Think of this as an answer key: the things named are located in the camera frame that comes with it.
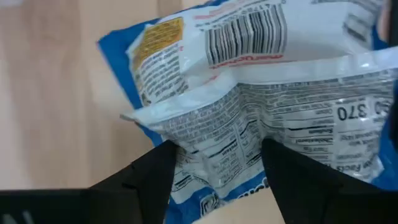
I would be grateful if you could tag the blue Maruchan noodle packet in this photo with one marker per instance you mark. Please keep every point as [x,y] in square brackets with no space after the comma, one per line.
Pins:
[248,102]

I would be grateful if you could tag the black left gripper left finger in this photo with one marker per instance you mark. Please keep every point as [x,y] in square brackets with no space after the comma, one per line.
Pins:
[143,193]

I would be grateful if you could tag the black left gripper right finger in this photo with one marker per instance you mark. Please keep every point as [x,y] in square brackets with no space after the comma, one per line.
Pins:
[311,193]

